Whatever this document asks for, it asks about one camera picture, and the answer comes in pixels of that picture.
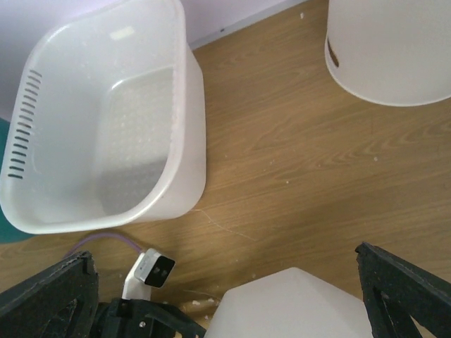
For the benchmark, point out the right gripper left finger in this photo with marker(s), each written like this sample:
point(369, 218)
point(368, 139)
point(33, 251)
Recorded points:
point(60, 301)

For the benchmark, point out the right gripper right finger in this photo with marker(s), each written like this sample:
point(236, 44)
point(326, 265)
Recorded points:
point(398, 295)

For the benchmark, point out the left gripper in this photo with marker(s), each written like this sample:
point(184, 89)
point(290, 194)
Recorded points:
point(140, 318)

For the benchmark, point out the white faceted bin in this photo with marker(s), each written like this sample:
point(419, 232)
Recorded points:
point(288, 304)

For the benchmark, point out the white rectangular basin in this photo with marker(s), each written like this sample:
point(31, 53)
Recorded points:
point(106, 106)

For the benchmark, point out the large white round bin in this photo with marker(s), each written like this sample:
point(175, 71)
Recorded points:
point(394, 53)

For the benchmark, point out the teal plastic bin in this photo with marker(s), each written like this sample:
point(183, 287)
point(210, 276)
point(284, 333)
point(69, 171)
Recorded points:
point(8, 233)

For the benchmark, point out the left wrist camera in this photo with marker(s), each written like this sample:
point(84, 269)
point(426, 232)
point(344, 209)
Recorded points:
point(150, 271)

